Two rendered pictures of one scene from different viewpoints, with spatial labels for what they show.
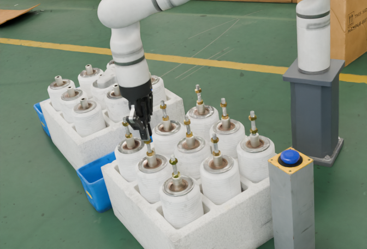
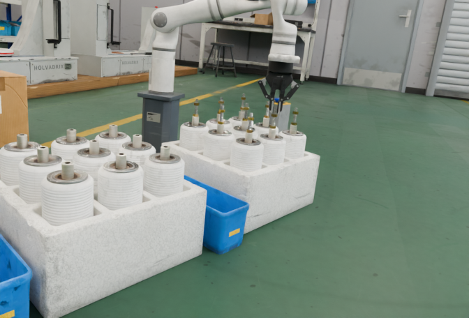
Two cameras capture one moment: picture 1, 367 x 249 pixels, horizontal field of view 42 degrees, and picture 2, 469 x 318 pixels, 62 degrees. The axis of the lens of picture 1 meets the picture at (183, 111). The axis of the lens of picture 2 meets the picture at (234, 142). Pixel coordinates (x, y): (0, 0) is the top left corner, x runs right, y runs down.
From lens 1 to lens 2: 2.00 m
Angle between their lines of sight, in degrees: 99
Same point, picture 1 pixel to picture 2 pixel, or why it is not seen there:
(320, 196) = not seen: hidden behind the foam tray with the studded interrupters
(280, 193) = (284, 121)
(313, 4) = (174, 41)
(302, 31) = (171, 61)
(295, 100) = (170, 116)
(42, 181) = (179, 305)
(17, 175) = not seen: outside the picture
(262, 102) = not seen: hidden behind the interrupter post
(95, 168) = (208, 214)
